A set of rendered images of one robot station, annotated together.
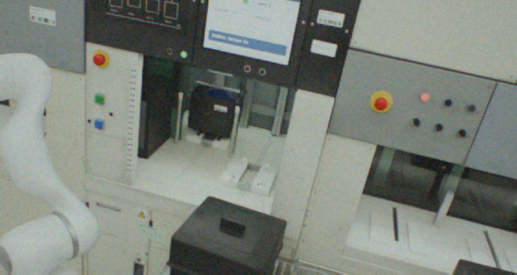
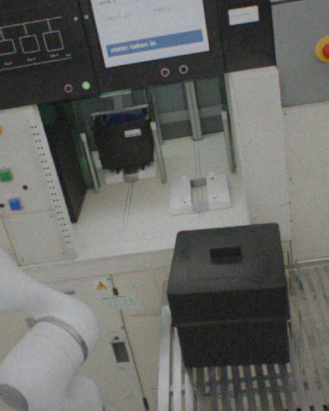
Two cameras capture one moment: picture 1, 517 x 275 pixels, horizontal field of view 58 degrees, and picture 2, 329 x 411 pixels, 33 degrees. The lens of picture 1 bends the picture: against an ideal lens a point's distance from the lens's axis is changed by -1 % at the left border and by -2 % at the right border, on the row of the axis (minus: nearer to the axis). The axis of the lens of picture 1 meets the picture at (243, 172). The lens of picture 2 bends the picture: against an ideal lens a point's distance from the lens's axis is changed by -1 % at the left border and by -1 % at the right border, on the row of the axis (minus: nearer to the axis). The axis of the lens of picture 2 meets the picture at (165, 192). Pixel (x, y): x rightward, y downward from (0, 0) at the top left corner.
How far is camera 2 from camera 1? 0.20 m
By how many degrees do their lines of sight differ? 3
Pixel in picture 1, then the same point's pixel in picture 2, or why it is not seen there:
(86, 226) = (84, 319)
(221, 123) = (139, 149)
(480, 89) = not seen: outside the picture
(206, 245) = (210, 286)
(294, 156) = (254, 148)
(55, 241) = (62, 350)
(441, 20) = not seen: outside the picture
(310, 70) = (237, 45)
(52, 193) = (32, 298)
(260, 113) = (171, 121)
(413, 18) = not seen: outside the picture
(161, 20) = (45, 57)
